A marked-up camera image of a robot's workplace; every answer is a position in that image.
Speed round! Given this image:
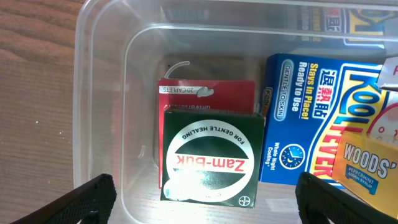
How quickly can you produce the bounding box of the blue Kool Fever box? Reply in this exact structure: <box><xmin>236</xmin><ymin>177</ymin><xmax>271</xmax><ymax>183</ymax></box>
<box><xmin>259</xmin><ymin>54</ymin><xmax>397</xmax><ymax>185</ymax></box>

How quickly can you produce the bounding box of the green round-logo box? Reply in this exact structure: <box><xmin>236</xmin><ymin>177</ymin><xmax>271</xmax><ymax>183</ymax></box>
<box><xmin>160</xmin><ymin>109</ymin><xmax>265</xmax><ymax>208</ymax></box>

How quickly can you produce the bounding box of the clear plastic container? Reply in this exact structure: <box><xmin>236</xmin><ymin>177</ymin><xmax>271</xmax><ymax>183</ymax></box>
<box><xmin>73</xmin><ymin>0</ymin><xmax>397</xmax><ymax>223</ymax></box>

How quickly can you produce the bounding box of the white green Panadol box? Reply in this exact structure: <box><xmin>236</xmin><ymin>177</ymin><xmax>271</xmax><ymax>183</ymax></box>
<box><xmin>376</xmin><ymin>57</ymin><xmax>398</xmax><ymax>92</ymax></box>

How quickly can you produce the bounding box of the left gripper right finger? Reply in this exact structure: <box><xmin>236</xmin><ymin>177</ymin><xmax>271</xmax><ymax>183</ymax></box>
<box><xmin>295</xmin><ymin>172</ymin><xmax>397</xmax><ymax>224</ymax></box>

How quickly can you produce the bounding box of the yellow medicine box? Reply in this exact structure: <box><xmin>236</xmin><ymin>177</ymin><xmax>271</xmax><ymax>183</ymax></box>
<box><xmin>332</xmin><ymin>132</ymin><xmax>397</xmax><ymax>218</ymax></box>

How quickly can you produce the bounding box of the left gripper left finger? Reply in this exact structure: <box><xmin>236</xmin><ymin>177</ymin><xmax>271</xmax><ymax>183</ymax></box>
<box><xmin>12</xmin><ymin>174</ymin><xmax>117</xmax><ymax>224</ymax></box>

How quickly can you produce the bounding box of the red medicine box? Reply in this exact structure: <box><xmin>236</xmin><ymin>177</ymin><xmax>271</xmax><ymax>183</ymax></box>
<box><xmin>158</xmin><ymin>78</ymin><xmax>255</xmax><ymax>186</ymax></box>

